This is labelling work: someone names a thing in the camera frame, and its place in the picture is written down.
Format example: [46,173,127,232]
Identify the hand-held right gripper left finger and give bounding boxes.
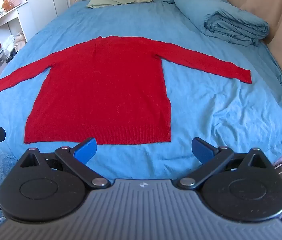
[18,137,111,190]

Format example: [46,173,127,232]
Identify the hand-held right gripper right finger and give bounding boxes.
[176,137,272,190]

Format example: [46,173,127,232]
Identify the red knit sweater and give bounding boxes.
[0,35,253,145]

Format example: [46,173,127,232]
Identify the blue bed sheet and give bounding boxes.
[0,0,282,182]

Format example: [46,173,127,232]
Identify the white plastic bag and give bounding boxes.
[4,32,26,53]

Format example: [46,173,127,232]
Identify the orange toy figure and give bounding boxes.
[2,0,14,12]

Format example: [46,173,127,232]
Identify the blue bolster pillow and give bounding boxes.
[161,0,270,47]

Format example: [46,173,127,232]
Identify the white wardrobe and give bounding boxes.
[21,0,72,42]

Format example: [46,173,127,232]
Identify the beige curtain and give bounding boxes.
[221,0,282,95]

